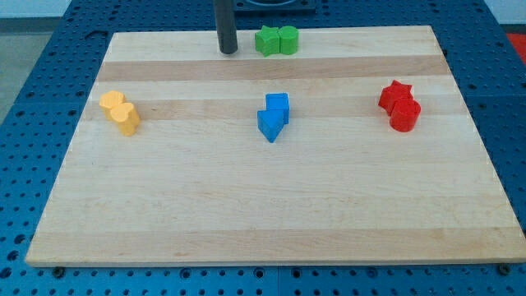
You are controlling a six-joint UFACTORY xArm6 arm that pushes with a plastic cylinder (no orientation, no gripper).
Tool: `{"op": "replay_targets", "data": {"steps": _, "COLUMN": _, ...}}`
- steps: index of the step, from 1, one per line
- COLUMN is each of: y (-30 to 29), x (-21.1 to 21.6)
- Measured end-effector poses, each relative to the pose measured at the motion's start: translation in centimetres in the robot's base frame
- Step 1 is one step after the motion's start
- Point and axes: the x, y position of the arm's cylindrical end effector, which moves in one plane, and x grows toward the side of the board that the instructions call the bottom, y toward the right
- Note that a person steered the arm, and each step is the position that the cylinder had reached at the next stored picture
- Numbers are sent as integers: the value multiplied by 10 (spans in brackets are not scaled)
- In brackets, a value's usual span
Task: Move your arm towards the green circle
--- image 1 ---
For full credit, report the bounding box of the yellow pentagon block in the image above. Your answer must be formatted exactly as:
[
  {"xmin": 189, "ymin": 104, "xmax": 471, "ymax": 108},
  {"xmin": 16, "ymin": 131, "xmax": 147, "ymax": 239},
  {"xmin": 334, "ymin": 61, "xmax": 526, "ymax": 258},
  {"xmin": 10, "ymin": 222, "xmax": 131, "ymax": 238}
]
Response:
[{"xmin": 99, "ymin": 90, "xmax": 127, "ymax": 121}]

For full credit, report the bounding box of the green cylinder block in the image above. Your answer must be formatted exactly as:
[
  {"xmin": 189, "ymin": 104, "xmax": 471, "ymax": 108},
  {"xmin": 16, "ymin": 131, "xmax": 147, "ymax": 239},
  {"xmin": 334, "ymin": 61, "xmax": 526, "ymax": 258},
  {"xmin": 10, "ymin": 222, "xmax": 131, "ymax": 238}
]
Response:
[{"xmin": 279, "ymin": 25, "xmax": 299, "ymax": 55}]

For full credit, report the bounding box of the blue cube block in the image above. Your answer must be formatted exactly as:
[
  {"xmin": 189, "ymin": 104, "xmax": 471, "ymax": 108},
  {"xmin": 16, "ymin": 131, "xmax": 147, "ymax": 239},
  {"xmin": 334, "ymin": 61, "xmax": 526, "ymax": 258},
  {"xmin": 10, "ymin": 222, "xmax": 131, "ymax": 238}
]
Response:
[{"xmin": 265, "ymin": 93, "xmax": 290, "ymax": 124}]

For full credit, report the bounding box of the green star block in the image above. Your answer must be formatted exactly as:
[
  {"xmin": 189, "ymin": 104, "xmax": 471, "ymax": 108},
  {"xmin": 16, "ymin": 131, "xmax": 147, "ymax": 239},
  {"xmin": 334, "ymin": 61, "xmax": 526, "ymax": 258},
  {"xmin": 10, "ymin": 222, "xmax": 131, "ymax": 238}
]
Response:
[{"xmin": 255, "ymin": 25, "xmax": 280, "ymax": 57}]

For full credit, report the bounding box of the black cylindrical robot arm stick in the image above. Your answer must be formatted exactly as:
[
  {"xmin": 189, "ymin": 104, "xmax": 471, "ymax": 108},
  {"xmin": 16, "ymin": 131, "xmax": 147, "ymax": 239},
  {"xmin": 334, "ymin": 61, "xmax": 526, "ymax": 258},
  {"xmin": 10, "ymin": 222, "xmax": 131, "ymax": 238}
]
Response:
[{"xmin": 213, "ymin": 0, "xmax": 238, "ymax": 54}]

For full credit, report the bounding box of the light wooden board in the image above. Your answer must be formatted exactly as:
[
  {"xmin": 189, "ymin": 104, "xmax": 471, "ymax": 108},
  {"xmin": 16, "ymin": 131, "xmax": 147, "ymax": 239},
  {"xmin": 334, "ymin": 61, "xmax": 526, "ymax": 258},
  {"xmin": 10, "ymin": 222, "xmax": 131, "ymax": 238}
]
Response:
[{"xmin": 25, "ymin": 25, "xmax": 525, "ymax": 267}]

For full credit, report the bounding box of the yellow heart block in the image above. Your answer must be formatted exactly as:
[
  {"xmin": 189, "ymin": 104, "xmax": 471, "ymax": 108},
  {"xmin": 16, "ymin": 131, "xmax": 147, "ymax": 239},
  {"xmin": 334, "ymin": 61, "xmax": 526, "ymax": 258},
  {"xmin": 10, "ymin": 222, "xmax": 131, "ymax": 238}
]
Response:
[{"xmin": 110, "ymin": 103, "xmax": 141, "ymax": 136}]

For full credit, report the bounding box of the blue triangle block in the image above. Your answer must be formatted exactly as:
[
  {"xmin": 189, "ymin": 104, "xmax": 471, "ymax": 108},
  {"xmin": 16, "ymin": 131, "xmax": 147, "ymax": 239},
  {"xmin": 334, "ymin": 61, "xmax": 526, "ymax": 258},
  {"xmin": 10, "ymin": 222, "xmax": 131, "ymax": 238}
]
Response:
[{"xmin": 257, "ymin": 110, "xmax": 284, "ymax": 143}]

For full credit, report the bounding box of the red star block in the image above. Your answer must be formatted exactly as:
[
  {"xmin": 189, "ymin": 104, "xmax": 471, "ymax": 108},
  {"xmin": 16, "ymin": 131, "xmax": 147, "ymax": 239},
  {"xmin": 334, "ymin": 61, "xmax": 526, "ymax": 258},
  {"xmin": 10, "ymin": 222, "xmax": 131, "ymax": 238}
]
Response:
[{"xmin": 378, "ymin": 80, "xmax": 413, "ymax": 116}]

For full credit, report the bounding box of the red cylinder block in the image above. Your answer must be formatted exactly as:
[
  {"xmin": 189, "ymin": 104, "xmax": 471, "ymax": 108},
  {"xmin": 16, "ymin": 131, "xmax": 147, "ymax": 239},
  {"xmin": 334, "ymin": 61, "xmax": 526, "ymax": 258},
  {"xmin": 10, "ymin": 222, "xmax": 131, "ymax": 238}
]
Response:
[{"xmin": 390, "ymin": 99, "xmax": 422, "ymax": 132}]

